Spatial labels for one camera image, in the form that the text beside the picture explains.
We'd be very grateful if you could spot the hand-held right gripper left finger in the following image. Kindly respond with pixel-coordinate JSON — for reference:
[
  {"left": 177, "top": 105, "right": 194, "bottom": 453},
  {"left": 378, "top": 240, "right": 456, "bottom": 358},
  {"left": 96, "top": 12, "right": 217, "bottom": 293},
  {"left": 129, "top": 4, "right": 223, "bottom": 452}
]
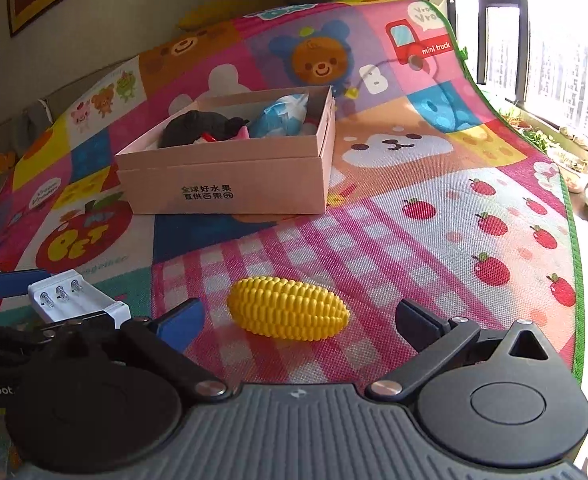
[{"left": 56, "top": 298, "right": 227, "bottom": 402}]

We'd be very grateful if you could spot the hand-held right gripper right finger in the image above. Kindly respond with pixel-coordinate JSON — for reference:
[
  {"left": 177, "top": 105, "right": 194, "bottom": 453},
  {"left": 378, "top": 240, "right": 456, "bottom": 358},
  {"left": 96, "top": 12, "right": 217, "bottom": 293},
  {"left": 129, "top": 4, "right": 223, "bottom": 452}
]
[{"left": 366, "top": 299, "right": 550, "bottom": 400}]

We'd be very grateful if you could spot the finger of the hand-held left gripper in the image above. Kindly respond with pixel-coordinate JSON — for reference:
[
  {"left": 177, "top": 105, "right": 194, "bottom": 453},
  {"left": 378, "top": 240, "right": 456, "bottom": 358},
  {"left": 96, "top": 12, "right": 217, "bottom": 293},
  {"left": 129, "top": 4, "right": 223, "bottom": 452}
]
[
  {"left": 0, "top": 310, "right": 132, "bottom": 356},
  {"left": 0, "top": 266, "right": 52, "bottom": 306}
]

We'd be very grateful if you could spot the white battery charger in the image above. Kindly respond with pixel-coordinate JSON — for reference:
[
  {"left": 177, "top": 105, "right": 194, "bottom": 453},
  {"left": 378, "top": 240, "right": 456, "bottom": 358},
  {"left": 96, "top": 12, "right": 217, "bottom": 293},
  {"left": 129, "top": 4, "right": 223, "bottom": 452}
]
[{"left": 28, "top": 269, "right": 132, "bottom": 328}]

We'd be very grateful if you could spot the yellow corn toy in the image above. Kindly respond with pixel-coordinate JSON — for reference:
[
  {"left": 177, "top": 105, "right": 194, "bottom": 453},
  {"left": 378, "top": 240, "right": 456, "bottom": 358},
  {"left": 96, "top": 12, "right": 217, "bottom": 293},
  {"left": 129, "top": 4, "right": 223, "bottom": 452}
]
[{"left": 226, "top": 276, "right": 351, "bottom": 343}]

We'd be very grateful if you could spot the pink cardboard box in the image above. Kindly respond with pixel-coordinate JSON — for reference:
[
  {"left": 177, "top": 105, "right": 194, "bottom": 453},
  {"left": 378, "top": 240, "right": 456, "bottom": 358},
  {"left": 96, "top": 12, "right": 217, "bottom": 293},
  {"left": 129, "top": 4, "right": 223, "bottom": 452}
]
[{"left": 114, "top": 85, "right": 337, "bottom": 215}]

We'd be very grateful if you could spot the black plush toy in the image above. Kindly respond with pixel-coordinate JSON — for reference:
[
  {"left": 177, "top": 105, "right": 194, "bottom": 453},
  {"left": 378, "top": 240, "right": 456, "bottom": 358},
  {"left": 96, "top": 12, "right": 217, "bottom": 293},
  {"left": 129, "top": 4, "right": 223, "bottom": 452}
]
[{"left": 158, "top": 110, "right": 249, "bottom": 148}]

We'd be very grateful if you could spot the blue plastic packet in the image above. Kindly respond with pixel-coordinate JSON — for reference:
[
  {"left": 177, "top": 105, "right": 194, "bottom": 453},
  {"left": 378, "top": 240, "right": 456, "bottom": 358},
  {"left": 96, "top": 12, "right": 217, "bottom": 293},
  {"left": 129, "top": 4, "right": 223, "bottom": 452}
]
[{"left": 246, "top": 92, "right": 309, "bottom": 138}]

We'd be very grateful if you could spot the colourful cartoon play mat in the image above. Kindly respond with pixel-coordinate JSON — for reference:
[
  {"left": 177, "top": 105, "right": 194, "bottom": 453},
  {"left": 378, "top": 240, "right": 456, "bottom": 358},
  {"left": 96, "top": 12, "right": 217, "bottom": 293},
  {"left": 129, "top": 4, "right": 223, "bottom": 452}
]
[{"left": 0, "top": 0, "right": 586, "bottom": 461}]

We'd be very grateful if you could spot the grey neck pillow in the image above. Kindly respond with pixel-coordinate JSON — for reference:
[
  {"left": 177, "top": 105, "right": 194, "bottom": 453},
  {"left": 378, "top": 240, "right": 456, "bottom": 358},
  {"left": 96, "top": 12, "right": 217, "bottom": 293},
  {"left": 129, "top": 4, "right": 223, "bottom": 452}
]
[{"left": 18, "top": 99, "right": 54, "bottom": 147}]

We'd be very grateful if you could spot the planter with greens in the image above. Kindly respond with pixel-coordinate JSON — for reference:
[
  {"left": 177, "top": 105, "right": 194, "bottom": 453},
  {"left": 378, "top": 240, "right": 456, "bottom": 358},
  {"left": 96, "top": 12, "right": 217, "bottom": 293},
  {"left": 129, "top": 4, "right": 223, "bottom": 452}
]
[{"left": 496, "top": 102, "right": 588, "bottom": 196}]

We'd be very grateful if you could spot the black window frame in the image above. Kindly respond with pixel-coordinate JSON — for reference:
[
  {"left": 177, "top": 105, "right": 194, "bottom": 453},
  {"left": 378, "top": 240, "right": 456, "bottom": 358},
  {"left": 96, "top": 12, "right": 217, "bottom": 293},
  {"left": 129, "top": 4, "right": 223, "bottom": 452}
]
[{"left": 449, "top": 0, "right": 588, "bottom": 161}]

